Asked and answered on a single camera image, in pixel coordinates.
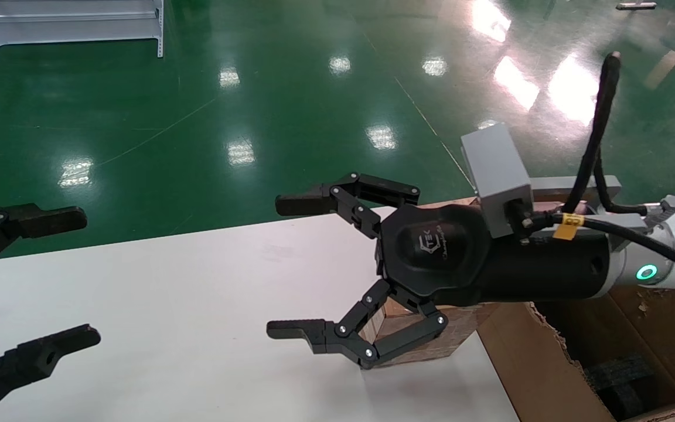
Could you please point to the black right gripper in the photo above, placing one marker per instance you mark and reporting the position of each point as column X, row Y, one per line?
column 443, row 252

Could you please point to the small brown cardboard box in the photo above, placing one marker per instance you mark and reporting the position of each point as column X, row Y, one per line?
column 460, row 331

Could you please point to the black foam block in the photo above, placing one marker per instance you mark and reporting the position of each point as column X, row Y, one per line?
column 624, row 381

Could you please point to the white metal bar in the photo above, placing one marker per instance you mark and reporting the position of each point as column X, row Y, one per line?
column 636, row 6

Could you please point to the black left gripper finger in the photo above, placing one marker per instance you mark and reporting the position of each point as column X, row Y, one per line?
column 50, row 220
column 38, row 357

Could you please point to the brown wooden pallet board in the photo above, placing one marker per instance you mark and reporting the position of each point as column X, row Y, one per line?
column 449, row 203

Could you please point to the silver camera mount bracket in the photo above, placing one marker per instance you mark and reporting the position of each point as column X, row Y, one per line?
column 554, row 187

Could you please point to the white metal shelf rack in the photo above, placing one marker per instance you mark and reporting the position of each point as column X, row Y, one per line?
column 68, row 23

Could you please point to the big brown cardboard box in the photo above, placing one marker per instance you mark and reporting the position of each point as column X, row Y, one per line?
column 537, row 363

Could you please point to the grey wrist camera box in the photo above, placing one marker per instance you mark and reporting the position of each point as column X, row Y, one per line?
column 498, row 170

